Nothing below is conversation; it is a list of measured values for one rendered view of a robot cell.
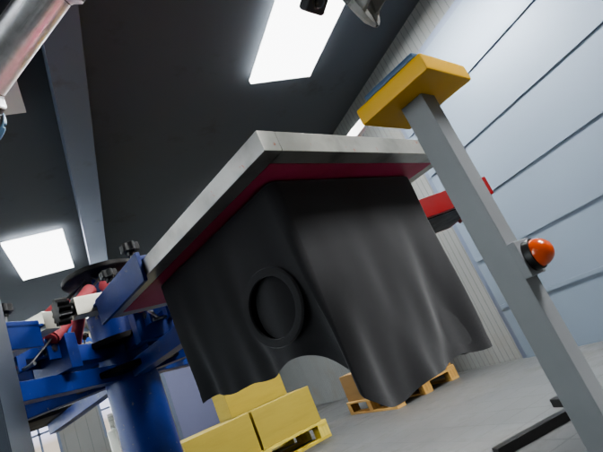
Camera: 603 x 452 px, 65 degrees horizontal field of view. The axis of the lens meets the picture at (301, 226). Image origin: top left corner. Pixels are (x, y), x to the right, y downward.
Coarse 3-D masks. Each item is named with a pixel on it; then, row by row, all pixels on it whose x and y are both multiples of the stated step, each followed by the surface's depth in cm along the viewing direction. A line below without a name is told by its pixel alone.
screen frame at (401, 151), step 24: (264, 144) 73; (288, 144) 77; (312, 144) 81; (336, 144) 85; (360, 144) 90; (384, 144) 96; (408, 144) 102; (240, 168) 77; (264, 168) 78; (216, 192) 82; (240, 192) 83; (192, 216) 89; (216, 216) 89; (168, 240) 96; (192, 240) 96; (144, 264) 105; (168, 264) 103; (144, 288) 113; (120, 312) 124
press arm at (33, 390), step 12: (72, 372) 158; (84, 372) 163; (96, 372) 167; (24, 384) 140; (36, 384) 144; (48, 384) 148; (60, 384) 152; (72, 384) 156; (84, 384) 160; (96, 384) 165; (108, 384) 174; (24, 396) 139; (36, 396) 142; (48, 396) 147
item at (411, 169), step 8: (360, 168) 96; (368, 168) 98; (376, 168) 100; (384, 168) 102; (392, 168) 105; (400, 168) 107; (408, 168) 109; (416, 168) 112; (352, 176) 99; (360, 176) 101; (368, 176) 103; (376, 176) 105; (384, 176) 108; (392, 176) 110; (400, 176) 112; (408, 176) 115
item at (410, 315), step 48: (288, 192) 84; (336, 192) 93; (384, 192) 103; (288, 240) 81; (336, 240) 86; (384, 240) 95; (432, 240) 107; (336, 288) 81; (384, 288) 89; (432, 288) 101; (336, 336) 77; (384, 336) 83; (432, 336) 92; (480, 336) 101; (384, 384) 79
